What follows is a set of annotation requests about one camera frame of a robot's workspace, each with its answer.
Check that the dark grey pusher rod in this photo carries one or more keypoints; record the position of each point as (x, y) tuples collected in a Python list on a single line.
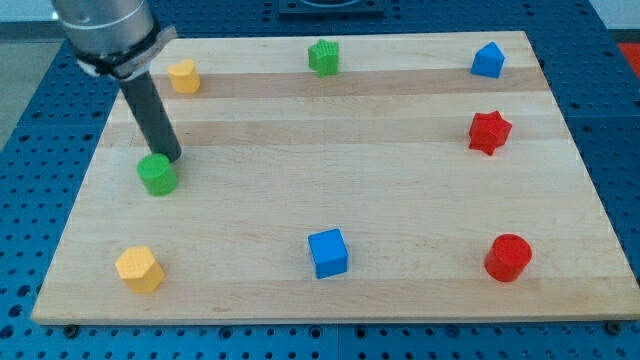
[(151, 117)]

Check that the green cylinder block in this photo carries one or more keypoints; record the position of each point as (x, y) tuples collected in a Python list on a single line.
[(157, 174)]

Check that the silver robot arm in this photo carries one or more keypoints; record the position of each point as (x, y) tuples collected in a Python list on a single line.
[(120, 39)]

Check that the yellow hexagon block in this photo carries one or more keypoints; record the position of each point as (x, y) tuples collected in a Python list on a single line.
[(139, 269)]

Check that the yellow heart block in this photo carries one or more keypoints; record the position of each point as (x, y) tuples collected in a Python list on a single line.
[(184, 77)]

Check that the wooden board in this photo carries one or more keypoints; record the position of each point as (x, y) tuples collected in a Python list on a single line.
[(272, 153)]

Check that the green star block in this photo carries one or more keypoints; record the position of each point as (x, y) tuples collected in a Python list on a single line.
[(323, 57)]

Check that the blue cube block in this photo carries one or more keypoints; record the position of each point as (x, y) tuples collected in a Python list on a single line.
[(329, 253)]

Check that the red star block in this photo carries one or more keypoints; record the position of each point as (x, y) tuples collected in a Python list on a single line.
[(488, 131)]

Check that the blue pentagon block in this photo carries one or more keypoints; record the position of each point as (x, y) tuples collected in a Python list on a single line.
[(488, 61)]

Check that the red cylinder block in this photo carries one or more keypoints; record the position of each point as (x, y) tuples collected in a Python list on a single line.
[(507, 258)]

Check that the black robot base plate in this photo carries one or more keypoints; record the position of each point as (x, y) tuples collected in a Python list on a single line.
[(298, 8)]

